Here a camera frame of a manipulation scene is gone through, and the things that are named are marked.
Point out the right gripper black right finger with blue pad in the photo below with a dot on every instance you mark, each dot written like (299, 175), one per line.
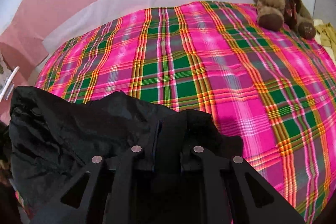
(232, 191)

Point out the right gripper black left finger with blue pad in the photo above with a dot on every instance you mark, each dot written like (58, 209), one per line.
(105, 189)

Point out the black puffer jacket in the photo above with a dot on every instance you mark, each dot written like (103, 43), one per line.
(52, 139)

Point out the pink plaid bed cover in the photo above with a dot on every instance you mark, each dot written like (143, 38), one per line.
(274, 89)

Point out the white patterned storage box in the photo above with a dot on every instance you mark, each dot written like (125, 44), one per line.
(6, 79)

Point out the yellow cloth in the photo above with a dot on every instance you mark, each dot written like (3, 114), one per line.
(325, 36)

